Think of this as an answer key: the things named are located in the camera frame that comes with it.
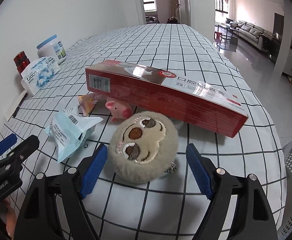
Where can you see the pink pig toy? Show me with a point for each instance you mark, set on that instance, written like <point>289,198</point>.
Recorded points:
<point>119,109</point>

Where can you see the pink snack wrapper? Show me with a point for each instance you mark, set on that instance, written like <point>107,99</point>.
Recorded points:
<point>88,102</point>

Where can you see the grey sectional sofa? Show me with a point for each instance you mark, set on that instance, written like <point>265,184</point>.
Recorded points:
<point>253,34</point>

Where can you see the person's left hand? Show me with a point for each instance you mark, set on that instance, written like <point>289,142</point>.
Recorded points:
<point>8,217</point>

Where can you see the white jar blue lid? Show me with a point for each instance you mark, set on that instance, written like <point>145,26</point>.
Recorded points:
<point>52,47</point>

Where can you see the red plastic stool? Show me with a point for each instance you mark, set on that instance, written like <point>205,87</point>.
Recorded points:
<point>218,36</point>

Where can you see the white blue tissue pack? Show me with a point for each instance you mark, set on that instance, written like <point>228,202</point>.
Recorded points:
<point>38,73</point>

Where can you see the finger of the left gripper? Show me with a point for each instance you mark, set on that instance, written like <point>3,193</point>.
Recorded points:
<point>22,151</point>
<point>7,143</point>

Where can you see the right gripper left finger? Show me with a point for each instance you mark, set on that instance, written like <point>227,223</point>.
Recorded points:
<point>38,217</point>

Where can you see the red faceted jar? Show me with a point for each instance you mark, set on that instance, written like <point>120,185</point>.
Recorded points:
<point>21,61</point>

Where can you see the light blue wrapper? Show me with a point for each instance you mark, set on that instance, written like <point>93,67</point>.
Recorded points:
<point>70,130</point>

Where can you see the red toothpaste box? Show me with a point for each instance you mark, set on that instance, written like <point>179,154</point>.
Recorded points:
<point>183,98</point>

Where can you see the black pen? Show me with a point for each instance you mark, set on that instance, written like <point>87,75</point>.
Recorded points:
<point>18,106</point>

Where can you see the checkered white tablecloth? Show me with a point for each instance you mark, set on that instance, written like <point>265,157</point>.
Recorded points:
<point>152,65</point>

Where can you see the beige plush monkey toy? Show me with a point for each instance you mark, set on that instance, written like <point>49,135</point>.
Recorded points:
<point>144,147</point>

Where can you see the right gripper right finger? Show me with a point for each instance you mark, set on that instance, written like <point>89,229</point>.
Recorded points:
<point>253,218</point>

